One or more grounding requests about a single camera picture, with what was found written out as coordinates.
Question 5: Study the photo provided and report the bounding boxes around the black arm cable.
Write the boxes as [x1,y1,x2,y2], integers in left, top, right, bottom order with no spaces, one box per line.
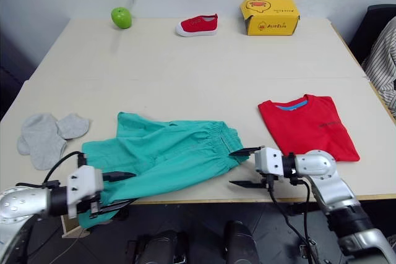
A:
[265,176,322,264]
[15,150,88,189]

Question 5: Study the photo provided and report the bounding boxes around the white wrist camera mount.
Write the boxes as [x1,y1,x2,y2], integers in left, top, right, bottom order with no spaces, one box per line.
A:
[66,165,105,219]
[254,147,284,182]

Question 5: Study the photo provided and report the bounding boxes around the yellow cardboard shoe box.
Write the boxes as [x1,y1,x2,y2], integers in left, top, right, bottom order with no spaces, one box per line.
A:
[238,0,301,36]

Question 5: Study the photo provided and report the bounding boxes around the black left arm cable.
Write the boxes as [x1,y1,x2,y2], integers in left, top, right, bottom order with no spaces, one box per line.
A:
[15,150,88,189]

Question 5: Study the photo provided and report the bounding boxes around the red t-shirt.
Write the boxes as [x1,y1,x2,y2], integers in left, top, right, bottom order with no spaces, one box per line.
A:
[257,93,361,163]

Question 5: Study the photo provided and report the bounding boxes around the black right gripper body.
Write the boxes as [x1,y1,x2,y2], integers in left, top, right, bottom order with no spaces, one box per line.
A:
[255,169,281,189]

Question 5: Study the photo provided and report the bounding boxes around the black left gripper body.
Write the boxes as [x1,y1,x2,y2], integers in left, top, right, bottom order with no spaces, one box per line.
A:
[75,190,106,219]

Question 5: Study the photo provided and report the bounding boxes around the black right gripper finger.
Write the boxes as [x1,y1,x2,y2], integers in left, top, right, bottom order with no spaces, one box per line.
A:
[228,145,265,158]
[228,179,268,189]

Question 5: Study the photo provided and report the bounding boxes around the green shorts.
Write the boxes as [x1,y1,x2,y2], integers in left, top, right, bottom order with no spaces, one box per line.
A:
[77,111,250,229]

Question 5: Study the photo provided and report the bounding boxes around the striped white cloth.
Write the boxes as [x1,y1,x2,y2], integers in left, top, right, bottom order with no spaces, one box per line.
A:
[361,15,396,120]

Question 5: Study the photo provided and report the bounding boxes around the red child's slip-on shoe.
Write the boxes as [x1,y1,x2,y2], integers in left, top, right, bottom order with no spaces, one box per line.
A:
[174,13,219,38]

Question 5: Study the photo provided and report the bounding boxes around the green apple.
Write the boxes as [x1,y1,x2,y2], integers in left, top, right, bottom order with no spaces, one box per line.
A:
[111,6,133,30]

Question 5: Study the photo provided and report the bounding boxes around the large grey sock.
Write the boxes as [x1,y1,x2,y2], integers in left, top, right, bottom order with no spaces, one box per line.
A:
[17,113,68,171]

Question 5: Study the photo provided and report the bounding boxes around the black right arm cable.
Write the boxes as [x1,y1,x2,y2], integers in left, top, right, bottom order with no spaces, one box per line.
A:
[265,176,322,264]

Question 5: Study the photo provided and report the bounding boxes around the black chair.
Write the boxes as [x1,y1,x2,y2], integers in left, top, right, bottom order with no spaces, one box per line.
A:
[348,4,396,67]

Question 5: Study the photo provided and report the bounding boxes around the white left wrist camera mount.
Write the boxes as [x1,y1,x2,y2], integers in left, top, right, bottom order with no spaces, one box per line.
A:
[66,165,105,219]

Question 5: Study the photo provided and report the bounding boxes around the small grey sock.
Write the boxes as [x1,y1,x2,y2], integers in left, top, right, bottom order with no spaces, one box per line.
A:
[56,113,91,140]

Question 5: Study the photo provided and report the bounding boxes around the dark rounded shape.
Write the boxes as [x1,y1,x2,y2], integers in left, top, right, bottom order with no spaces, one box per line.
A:
[126,229,190,264]
[222,220,261,264]

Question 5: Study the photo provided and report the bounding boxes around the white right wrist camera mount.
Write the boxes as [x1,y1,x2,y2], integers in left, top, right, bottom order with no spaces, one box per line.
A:
[254,147,284,182]

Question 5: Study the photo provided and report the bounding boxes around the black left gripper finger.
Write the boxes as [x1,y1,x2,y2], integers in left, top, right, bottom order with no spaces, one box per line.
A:
[98,197,140,216]
[101,171,137,183]

